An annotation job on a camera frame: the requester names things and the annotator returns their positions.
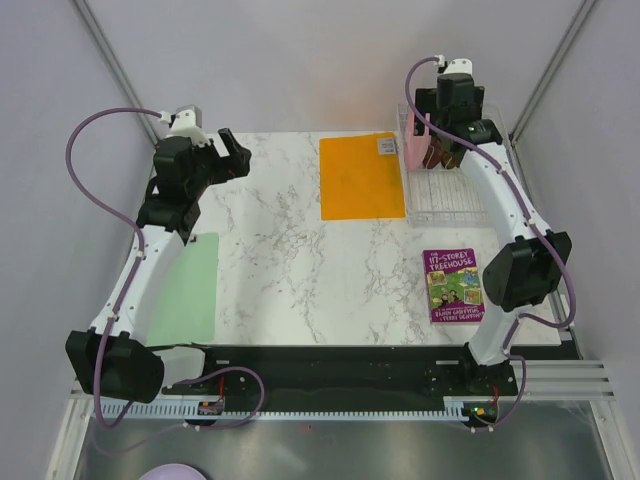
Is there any red floral plate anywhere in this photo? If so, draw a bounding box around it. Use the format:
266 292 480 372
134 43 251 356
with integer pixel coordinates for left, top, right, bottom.
423 136 443 170

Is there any pink plate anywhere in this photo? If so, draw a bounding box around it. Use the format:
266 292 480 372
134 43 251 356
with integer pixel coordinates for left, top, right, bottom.
404 110 431 171

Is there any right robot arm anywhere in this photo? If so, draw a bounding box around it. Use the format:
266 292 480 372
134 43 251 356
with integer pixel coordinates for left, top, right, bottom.
407 73 576 394

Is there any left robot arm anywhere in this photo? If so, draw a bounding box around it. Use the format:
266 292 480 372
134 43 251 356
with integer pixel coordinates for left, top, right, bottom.
65 128 251 404

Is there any orange cutting mat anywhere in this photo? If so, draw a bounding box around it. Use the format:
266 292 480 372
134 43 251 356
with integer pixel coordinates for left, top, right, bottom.
319 132 405 221

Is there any green cutting mat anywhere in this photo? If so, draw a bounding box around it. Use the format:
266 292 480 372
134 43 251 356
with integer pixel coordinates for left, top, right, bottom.
146 233 219 347

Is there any purple treehouse book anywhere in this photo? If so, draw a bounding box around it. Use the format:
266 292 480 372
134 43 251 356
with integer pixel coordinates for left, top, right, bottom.
422 248 485 325

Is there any lavender round object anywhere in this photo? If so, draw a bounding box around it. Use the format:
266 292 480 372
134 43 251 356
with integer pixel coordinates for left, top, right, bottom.
140 463 206 480

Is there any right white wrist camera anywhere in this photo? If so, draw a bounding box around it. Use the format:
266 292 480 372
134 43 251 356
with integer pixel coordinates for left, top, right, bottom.
436 55 473 75

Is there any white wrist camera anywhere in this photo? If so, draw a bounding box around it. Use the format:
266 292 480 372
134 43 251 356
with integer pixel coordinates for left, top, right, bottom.
436 55 473 75
159 105 210 148

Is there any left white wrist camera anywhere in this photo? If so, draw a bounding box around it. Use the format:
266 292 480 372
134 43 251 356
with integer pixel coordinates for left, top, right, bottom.
159 105 210 148

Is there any clear wire dish rack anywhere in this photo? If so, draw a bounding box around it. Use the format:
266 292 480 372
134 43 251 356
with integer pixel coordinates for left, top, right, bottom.
395 104 491 228

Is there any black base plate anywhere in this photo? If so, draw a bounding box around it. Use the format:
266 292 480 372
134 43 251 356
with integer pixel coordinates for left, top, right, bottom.
160 343 586 413

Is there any white slotted cable duct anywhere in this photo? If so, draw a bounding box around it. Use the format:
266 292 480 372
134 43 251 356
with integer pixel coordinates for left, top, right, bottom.
91 396 494 420

